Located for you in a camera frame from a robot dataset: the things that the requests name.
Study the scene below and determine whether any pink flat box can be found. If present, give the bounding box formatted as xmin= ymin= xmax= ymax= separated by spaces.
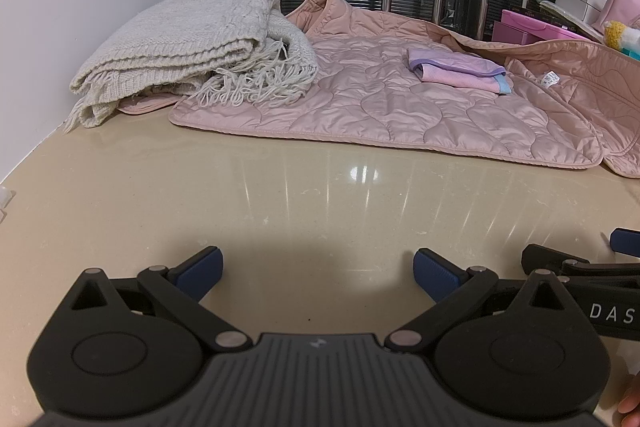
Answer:
xmin=491 ymin=8 xmax=603 ymax=46

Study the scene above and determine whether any pink cushion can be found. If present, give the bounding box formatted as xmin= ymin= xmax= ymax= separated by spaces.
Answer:
xmin=597 ymin=0 xmax=640 ymax=32

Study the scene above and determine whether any pastel pink purple blue cloth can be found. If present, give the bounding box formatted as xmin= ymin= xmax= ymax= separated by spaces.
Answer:
xmin=406 ymin=47 xmax=512 ymax=96

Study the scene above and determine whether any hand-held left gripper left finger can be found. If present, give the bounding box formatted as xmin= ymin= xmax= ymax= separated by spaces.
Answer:
xmin=69 ymin=246 xmax=252 ymax=354

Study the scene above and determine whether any pink quilted jacket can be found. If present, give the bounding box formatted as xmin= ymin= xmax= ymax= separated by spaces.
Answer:
xmin=117 ymin=0 xmax=640 ymax=180

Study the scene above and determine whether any person's right hand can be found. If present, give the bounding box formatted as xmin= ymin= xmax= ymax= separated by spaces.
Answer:
xmin=618 ymin=377 xmax=640 ymax=414

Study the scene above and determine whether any yellow plush toy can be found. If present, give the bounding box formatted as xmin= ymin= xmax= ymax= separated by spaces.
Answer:
xmin=602 ymin=21 xmax=632 ymax=52

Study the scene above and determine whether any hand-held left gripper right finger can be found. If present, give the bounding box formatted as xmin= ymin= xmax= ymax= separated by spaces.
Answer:
xmin=385 ymin=248 xmax=577 ymax=354

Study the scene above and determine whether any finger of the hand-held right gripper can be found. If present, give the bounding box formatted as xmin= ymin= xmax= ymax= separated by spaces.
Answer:
xmin=610 ymin=228 xmax=640 ymax=258
xmin=521 ymin=244 xmax=591 ymax=280

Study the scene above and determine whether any dark flat packet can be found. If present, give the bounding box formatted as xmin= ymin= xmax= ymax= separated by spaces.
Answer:
xmin=539 ymin=0 xmax=573 ymax=24

